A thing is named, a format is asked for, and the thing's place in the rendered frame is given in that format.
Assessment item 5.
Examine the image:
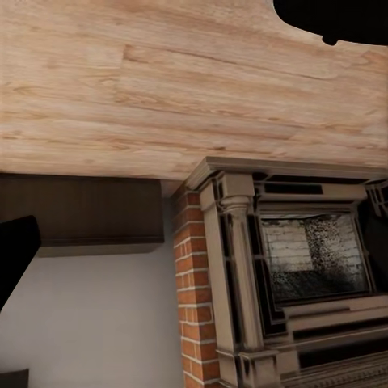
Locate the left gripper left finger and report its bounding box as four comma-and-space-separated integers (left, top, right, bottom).
0, 215, 41, 311

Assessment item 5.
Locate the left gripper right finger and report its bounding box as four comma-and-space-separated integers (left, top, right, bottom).
364, 215, 388, 279

